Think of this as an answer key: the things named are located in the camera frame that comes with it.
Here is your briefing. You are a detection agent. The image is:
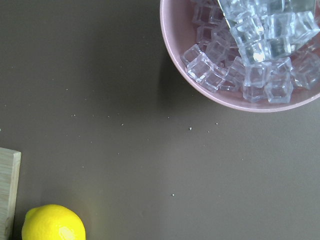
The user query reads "pink bowl with ice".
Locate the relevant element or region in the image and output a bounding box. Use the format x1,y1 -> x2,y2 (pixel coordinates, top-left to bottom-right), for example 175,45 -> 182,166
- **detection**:
159,0 -> 320,113

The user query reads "yellow lemon right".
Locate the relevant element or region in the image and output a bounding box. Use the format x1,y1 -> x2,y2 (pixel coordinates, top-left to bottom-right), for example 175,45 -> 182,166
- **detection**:
21,204 -> 86,240

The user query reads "wooden cutting board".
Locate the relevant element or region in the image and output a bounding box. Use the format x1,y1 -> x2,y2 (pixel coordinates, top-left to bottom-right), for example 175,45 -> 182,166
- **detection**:
0,147 -> 22,240

